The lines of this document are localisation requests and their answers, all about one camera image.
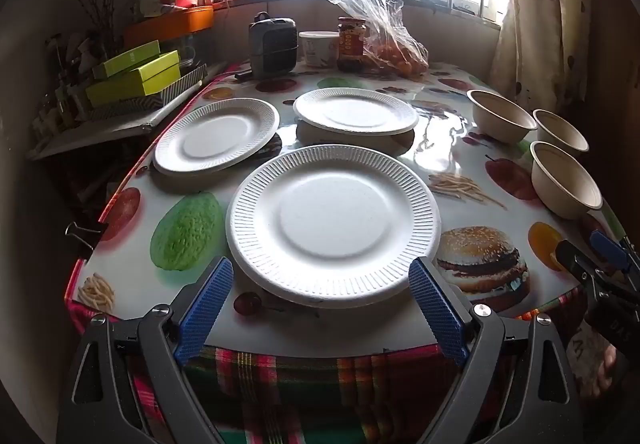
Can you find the cluster of small bottles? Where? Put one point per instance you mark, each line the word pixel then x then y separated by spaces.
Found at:
pixel 60 94

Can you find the patterned cream curtain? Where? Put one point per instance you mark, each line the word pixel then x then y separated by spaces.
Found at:
pixel 540 14

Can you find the small grey fan heater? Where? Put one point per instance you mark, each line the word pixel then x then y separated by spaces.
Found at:
pixel 270 44

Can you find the clear plastic bag of oranges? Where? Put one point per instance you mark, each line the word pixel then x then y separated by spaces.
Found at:
pixel 395 39

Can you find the striped flat box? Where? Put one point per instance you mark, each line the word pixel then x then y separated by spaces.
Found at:
pixel 150 102

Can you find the black binder clip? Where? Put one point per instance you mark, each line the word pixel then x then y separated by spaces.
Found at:
pixel 87 234

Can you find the white flat board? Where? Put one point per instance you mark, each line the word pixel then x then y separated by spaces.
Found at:
pixel 100 129

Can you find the clear glass mug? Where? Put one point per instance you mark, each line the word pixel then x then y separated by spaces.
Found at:
pixel 187 52

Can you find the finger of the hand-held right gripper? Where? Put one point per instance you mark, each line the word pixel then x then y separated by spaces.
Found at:
pixel 575 259
pixel 607 246

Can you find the thin green box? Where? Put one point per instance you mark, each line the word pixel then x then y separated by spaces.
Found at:
pixel 127 57

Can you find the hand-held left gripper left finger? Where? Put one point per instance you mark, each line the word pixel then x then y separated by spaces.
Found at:
pixel 207 309

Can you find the person's right hand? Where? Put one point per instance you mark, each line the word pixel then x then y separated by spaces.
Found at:
pixel 610 369

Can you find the floral blanket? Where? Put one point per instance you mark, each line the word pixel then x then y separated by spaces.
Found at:
pixel 582 359

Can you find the white plastic tub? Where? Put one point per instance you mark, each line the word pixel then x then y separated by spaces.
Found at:
pixel 320 47

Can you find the food print plastic tablecloth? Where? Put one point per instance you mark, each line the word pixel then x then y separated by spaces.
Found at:
pixel 210 194

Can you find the large green box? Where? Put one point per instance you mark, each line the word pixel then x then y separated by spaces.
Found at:
pixel 130 87

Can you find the orange box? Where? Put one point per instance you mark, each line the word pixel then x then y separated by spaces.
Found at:
pixel 170 22

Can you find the small green box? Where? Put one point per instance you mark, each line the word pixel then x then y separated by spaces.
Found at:
pixel 160 64

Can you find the white ribbed paper plate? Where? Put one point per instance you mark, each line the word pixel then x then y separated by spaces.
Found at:
pixel 355 112
pixel 340 229
pixel 215 139

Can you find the red label glass jar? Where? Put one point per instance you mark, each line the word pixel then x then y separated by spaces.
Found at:
pixel 351 44

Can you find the beige paper bowl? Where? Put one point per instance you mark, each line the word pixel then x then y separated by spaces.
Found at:
pixel 495 117
pixel 565 179
pixel 560 132

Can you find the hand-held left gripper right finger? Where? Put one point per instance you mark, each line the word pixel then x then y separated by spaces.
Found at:
pixel 435 309

